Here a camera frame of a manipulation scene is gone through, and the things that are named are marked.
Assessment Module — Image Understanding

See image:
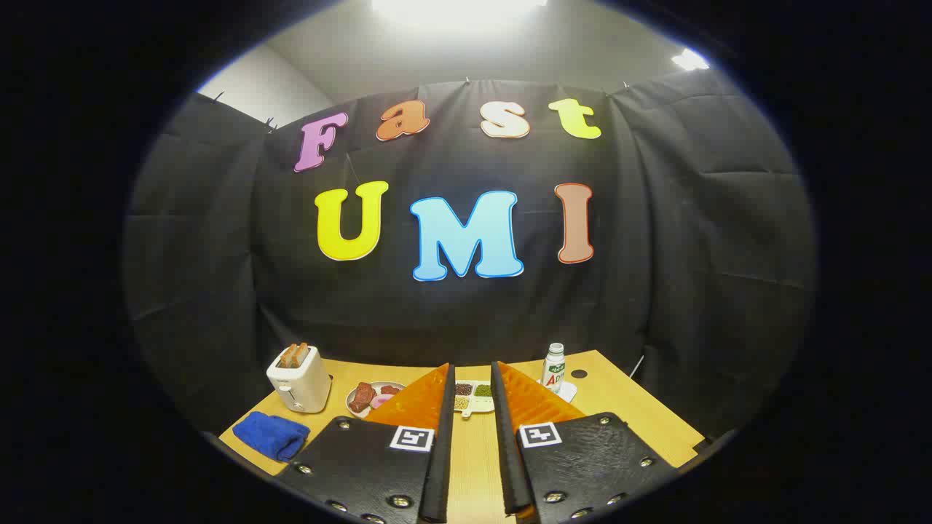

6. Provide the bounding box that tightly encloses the blue towel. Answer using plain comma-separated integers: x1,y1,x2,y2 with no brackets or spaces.
232,411,312,463

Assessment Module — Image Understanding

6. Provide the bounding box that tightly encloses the white divided bean dish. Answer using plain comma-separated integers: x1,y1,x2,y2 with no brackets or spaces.
453,380,497,419

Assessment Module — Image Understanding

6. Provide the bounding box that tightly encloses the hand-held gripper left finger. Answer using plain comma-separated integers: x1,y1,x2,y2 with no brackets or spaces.
273,362,457,524

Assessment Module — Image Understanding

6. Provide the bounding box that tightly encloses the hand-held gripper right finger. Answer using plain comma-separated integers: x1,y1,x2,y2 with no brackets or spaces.
490,360,682,524

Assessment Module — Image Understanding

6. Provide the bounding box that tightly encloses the white toaster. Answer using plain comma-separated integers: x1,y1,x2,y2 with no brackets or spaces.
266,346,333,414

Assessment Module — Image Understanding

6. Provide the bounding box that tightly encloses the white oval food plate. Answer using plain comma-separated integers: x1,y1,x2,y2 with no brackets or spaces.
345,381,407,419

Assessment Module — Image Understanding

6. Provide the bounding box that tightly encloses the white drink bottle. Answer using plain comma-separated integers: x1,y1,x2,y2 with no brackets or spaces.
541,343,566,394

